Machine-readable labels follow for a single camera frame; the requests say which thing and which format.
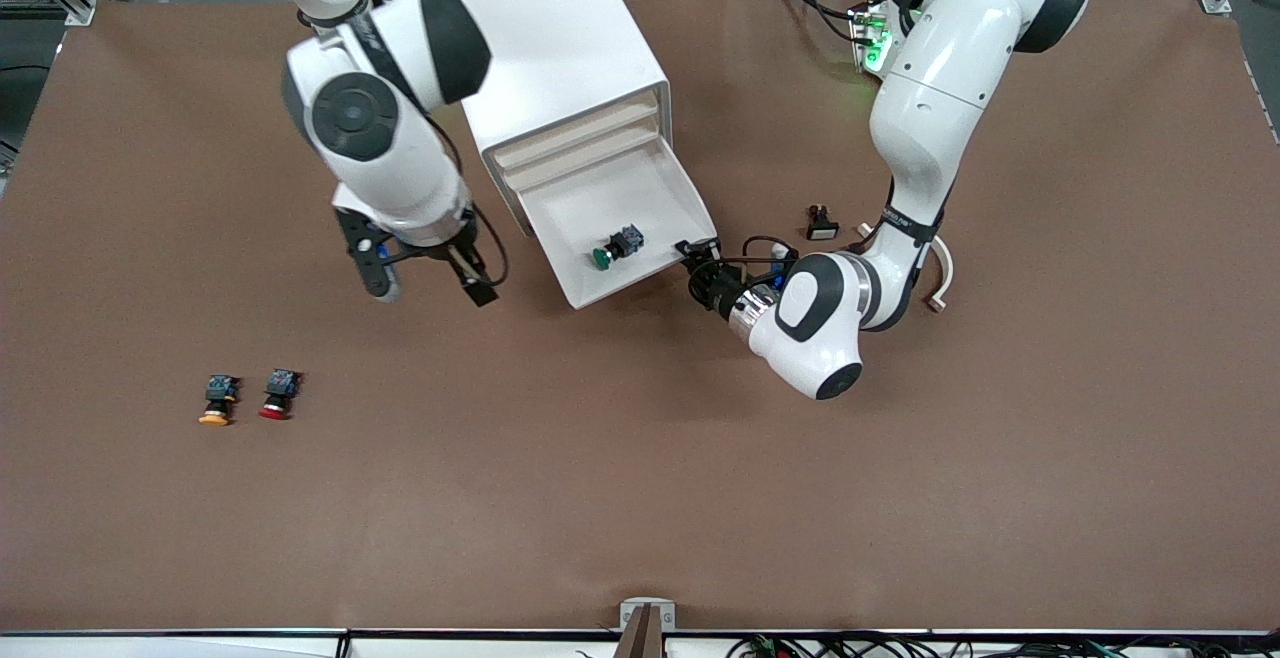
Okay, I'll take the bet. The grey metal table bracket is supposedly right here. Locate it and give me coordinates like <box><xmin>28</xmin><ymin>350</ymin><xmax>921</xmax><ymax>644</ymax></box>
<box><xmin>615</xmin><ymin>598</ymin><xmax>678</xmax><ymax>658</ymax></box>

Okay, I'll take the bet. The green mushroom push button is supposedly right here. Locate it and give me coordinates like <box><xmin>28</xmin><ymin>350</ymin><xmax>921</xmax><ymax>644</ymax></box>
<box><xmin>592</xmin><ymin>224</ymin><xmax>646</xmax><ymax>271</ymax></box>

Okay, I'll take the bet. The bundle of black cables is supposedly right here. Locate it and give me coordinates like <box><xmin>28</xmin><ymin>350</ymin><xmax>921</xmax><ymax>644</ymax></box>
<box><xmin>725</xmin><ymin>632</ymin><xmax>1241</xmax><ymax>658</ymax></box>

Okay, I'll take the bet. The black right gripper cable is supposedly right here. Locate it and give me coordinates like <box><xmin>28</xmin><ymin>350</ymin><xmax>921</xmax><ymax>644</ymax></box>
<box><xmin>380</xmin><ymin>108</ymin><xmax>511</xmax><ymax>291</ymax></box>

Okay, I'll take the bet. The black control box cable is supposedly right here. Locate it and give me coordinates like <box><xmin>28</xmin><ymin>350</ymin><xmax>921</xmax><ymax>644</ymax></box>
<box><xmin>770</xmin><ymin>0</ymin><xmax>863</xmax><ymax>43</ymax></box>

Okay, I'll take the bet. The white drawer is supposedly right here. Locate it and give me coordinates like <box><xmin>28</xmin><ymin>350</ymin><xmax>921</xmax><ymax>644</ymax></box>
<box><xmin>520</xmin><ymin>133</ymin><xmax>719</xmax><ymax>310</ymax></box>

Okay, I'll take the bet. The red mushroom push button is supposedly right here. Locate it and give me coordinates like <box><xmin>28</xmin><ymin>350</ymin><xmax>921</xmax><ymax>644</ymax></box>
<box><xmin>258</xmin><ymin>369</ymin><xmax>303</xmax><ymax>421</ymax></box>

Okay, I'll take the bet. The white curved plastic piece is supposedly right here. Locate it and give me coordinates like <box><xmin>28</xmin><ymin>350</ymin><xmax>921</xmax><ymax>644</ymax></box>
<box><xmin>858</xmin><ymin>223</ymin><xmax>956</xmax><ymax>314</ymax></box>

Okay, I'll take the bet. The white drawer cabinet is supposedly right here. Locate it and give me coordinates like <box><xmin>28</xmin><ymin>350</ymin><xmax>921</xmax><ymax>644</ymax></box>
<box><xmin>437</xmin><ymin>0</ymin><xmax>671</xmax><ymax>239</ymax></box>

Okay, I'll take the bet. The white table edge rail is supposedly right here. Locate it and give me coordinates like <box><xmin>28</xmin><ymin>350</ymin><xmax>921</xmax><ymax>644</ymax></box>
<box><xmin>0</xmin><ymin>627</ymin><xmax>1280</xmax><ymax>658</ymax></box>

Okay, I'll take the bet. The yellow mushroom push button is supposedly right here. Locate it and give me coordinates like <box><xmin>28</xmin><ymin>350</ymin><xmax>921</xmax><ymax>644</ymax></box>
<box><xmin>197</xmin><ymin>374</ymin><xmax>242</xmax><ymax>427</ymax></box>

